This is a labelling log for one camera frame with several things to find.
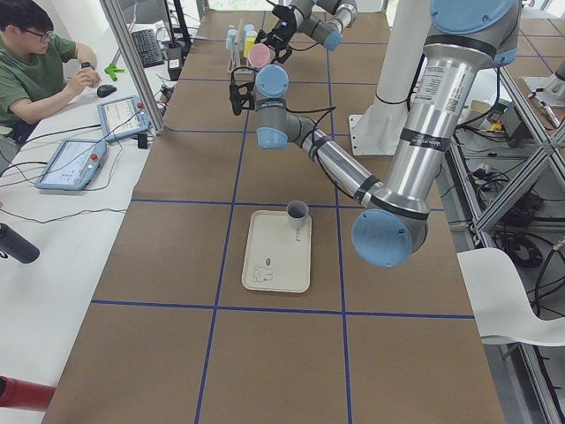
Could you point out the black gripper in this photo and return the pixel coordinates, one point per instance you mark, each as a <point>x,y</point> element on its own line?
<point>282,32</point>

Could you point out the pink plastic cup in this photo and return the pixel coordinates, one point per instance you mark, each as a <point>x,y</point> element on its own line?
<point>260,55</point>

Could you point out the yellow plastic cup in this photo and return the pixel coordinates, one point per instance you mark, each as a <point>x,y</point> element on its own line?
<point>249,43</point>

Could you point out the cream white plastic cup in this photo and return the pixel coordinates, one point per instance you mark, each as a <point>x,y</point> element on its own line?
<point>248,28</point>

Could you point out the light blue plastic cup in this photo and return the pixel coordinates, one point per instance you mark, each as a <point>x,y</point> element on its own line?
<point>231,39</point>

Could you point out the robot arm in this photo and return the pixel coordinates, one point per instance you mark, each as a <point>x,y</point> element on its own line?
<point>463,38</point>
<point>322,21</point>

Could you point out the grey plastic cup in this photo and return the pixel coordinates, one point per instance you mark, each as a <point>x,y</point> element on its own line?
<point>297,214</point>

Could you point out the black labelled box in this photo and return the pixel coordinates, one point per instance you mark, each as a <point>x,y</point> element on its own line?
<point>174,63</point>

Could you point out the black keyboard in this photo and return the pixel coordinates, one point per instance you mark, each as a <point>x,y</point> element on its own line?
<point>147,47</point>

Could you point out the green plastic clamp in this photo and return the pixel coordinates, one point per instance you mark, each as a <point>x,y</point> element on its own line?
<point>112,70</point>

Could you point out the blue teach pendant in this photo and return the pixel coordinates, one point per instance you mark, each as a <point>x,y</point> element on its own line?
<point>122,118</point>
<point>73,165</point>

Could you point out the black computer mouse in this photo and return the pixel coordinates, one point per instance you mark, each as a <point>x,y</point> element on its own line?
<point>105,90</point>

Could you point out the cream plastic tray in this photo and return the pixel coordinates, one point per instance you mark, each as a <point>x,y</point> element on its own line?
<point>277,256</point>

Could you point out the person in green shirt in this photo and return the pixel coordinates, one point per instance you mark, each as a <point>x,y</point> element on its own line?
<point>41,72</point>

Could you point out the black water bottle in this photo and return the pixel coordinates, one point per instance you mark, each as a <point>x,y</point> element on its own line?
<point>17,247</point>

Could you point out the red water bottle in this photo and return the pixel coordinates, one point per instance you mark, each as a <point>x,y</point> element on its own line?
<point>24,395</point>

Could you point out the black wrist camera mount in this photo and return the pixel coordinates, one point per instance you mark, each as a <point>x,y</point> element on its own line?
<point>285,15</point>

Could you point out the white wire cup rack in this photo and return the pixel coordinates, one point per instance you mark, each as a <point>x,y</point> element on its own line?
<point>237,58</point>

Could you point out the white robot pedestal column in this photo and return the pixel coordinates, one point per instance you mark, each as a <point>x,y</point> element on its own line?
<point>378,130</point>

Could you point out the aluminium frame post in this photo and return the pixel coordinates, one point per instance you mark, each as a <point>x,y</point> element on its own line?
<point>122,32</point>

